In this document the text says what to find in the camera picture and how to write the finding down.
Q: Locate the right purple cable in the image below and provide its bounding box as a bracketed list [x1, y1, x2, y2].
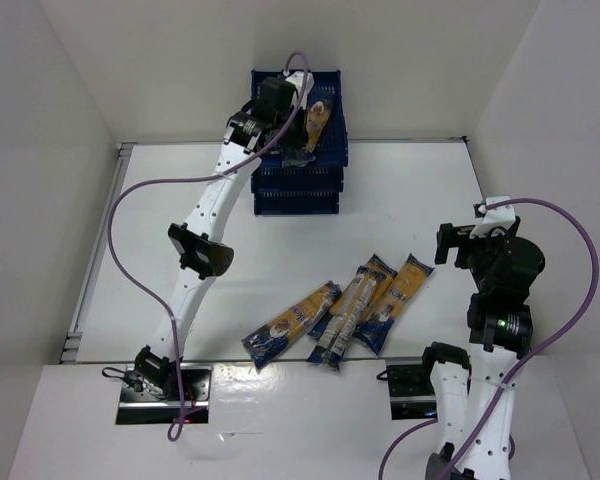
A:
[377, 198, 600, 480]

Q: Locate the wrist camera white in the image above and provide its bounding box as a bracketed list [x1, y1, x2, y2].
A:
[470, 196, 516, 238]
[282, 70, 314, 109]

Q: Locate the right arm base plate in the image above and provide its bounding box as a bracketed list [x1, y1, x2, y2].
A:
[376, 363, 437, 421]

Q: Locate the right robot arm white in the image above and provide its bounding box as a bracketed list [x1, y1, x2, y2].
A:
[423, 223, 545, 479]

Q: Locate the purple cable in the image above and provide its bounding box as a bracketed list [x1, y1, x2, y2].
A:
[377, 198, 600, 480]
[107, 51, 312, 444]

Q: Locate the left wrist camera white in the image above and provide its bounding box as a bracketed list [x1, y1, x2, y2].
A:
[282, 70, 314, 109]

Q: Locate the blue stacked crate shelf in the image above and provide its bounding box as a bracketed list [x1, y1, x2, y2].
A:
[251, 70, 348, 216]

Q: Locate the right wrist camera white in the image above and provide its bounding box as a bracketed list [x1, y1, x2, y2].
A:
[470, 196, 516, 238]

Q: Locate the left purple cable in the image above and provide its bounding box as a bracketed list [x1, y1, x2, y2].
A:
[107, 51, 312, 444]

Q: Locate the grey label spaghetti bag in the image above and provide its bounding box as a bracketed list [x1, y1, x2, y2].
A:
[307, 266, 386, 371]

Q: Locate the spaghetti bag under grey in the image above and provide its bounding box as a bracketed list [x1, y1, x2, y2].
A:
[308, 254, 397, 340]

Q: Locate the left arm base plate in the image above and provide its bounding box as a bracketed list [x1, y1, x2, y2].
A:
[115, 363, 212, 426]

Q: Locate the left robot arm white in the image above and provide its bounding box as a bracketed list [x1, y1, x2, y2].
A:
[134, 71, 314, 400]

